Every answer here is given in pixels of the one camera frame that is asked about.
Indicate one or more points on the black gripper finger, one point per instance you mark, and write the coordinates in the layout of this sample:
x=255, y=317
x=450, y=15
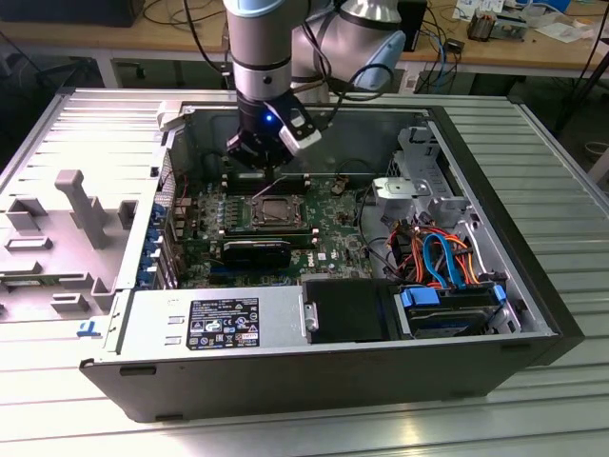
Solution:
x=285, y=158
x=242, y=152

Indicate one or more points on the silver CPU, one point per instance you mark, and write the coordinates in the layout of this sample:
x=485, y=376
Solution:
x=277, y=208

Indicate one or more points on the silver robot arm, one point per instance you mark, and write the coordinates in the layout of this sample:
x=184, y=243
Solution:
x=259, y=43

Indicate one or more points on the black RAM slot bank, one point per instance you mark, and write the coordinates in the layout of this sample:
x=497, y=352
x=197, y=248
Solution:
x=266, y=232
x=238, y=185

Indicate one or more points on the CPU socket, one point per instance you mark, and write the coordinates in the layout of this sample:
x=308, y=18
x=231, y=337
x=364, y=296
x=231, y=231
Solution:
x=303, y=212

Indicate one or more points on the grey case latch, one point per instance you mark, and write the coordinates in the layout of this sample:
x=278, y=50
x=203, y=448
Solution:
x=169, y=116

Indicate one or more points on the green motherboard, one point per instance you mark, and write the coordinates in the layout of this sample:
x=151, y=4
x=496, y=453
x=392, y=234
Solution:
x=333, y=228

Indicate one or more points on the black graphics card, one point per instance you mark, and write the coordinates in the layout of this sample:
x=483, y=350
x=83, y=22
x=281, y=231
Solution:
x=257, y=252

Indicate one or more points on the silver metal drive cage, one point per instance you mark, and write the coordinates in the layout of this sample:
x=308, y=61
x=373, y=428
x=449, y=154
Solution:
x=418, y=157

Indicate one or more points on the wooden desk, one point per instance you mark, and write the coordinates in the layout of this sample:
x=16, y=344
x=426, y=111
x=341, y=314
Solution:
x=143, y=38

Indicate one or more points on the black upright box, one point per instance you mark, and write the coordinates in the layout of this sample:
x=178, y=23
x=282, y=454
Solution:
x=418, y=24

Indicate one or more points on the silver power supply unit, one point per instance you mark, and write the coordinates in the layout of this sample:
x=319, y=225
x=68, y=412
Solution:
x=152, y=319

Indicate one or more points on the small black adapter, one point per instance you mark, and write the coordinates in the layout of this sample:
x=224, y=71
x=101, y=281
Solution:
x=455, y=45

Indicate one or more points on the grey parts rack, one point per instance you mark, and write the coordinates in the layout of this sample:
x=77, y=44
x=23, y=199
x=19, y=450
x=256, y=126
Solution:
x=71, y=266

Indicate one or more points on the large dark box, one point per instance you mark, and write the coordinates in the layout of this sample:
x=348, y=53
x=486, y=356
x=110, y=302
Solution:
x=71, y=12

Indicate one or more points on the black PC case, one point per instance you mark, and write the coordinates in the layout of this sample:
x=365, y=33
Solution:
x=285, y=385

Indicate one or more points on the hard disk in blue carrier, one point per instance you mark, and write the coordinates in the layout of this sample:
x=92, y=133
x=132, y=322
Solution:
x=447, y=319

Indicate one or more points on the brown transformer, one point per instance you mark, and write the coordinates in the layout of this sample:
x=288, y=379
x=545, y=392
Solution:
x=481, y=26

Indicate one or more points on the green RAM stick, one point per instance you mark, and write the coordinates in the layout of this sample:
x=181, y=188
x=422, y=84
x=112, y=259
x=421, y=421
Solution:
x=28, y=283

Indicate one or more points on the grey electronic device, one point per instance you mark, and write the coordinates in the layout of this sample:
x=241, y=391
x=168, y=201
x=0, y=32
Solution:
x=511, y=28

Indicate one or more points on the white papers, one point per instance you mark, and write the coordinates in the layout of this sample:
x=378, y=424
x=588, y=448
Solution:
x=563, y=31

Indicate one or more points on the pale round container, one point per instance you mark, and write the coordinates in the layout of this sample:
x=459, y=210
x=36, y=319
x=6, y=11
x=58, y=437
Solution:
x=598, y=152

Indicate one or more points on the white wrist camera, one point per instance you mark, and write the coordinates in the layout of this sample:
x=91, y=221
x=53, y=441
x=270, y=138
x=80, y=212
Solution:
x=302, y=138

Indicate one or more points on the silver metal latch bracket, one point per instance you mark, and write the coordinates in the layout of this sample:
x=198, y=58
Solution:
x=311, y=316

